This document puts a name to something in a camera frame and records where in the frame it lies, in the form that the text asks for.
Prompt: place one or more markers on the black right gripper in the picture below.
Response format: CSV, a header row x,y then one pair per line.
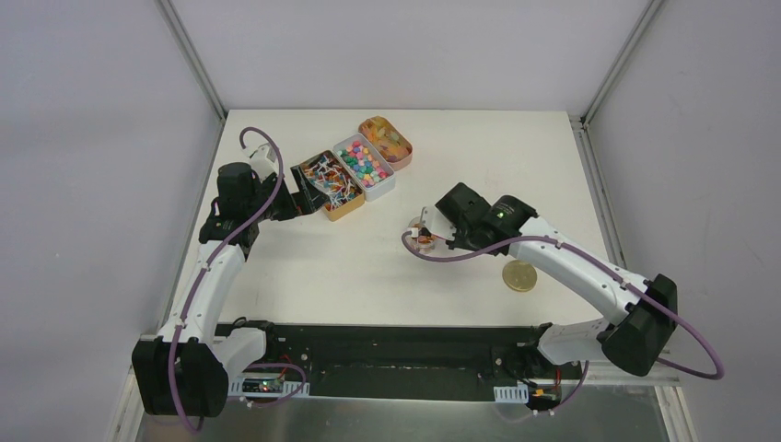
x,y
457,239

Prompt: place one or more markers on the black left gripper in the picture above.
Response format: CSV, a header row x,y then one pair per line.
x,y
296,199

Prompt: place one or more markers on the yellow tin of lollipops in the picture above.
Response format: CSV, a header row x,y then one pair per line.
x,y
329,176

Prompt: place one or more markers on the gold round lid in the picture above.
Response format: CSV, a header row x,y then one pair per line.
x,y
519,276

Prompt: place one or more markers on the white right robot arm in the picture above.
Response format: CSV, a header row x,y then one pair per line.
x,y
635,323

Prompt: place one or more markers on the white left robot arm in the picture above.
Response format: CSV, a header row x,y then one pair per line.
x,y
183,371

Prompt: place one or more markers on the pink tin of gummy candies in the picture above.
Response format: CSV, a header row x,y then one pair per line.
x,y
391,144

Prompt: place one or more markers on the clear plastic cup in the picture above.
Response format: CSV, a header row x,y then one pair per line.
x,y
423,242

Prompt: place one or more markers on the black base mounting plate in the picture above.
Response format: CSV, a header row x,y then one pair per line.
x,y
403,363

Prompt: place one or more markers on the right controller board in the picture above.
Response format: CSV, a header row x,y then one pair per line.
x,y
542,400

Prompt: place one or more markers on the controller board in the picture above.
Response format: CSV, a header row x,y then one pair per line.
x,y
542,400
262,385

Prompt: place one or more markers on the left controller board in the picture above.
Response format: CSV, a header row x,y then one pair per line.
x,y
262,385

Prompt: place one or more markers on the aluminium frame post left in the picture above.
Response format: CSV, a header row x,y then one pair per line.
x,y
187,49

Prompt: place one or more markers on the aluminium frame post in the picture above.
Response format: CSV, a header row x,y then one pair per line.
x,y
187,49
622,60

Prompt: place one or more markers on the aluminium frame post right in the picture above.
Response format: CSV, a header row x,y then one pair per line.
x,y
622,60

